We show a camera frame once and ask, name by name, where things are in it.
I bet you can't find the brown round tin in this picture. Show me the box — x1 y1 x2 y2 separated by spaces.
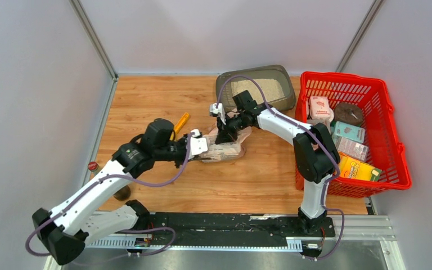
334 102 364 127

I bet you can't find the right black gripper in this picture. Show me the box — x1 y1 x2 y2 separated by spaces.
215 112 248 145

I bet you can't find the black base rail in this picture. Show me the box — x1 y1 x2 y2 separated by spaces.
140 212 336 248

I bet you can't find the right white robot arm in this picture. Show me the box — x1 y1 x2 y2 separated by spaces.
209 91 340 236

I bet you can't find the grey litter box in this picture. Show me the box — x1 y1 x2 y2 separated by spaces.
215 65 296 112

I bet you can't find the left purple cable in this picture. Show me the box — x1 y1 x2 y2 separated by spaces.
25 132 194 258

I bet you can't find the yellow plastic scoop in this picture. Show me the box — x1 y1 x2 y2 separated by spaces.
170 112 190 140

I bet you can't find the teal box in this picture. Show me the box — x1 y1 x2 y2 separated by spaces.
331 121 366 143

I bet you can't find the purple cable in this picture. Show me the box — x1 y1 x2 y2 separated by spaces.
215 75 346 262
25 132 194 258

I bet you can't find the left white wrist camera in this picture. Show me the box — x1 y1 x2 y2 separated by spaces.
188 129 208 159

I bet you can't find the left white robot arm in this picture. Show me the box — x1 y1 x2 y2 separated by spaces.
25 119 208 266

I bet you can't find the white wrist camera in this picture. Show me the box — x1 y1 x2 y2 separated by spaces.
188 129 208 159
209 103 226 128

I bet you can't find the pink white carton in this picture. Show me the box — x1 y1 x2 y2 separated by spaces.
308 96 335 122

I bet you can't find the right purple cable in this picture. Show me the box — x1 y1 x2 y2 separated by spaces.
215 75 346 262

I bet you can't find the cola bottle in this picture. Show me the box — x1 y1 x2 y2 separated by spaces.
87 161 132 202

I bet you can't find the red plastic basket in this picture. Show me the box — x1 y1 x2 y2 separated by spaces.
295 71 412 198

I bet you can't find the pink cat litter bag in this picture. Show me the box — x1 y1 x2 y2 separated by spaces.
200 110 251 163

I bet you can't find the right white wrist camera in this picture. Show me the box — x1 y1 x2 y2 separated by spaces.
209 103 226 128

